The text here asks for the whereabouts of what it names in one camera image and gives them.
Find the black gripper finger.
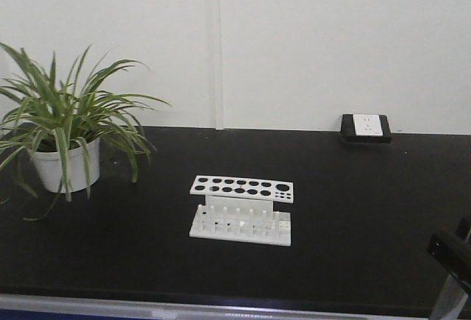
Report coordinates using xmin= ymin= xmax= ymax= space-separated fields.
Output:
xmin=456 ymin=215 xmax=471 ymax=240
xmin=428 ymin=231 xmax=470 ymax=296

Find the black white power socket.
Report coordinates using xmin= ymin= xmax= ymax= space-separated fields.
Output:
xmin=341 ymin=113 xmax=392 ymax=143

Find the white test tube rack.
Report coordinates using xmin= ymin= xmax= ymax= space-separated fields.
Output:
xmin=189 ymin=175 xmax=294 ymax=246

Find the white plant pot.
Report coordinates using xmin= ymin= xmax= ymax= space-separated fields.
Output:
xmin=29 ymin=136 xmax=102 ymax=193

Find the green spider plant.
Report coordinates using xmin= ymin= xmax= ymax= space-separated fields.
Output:
xmin=1 ymin=44 xmax=154 ymax=201

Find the white wall cable duct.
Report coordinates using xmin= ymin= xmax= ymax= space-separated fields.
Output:
xmin=207 ymin=0 xmax=224 ymax=130

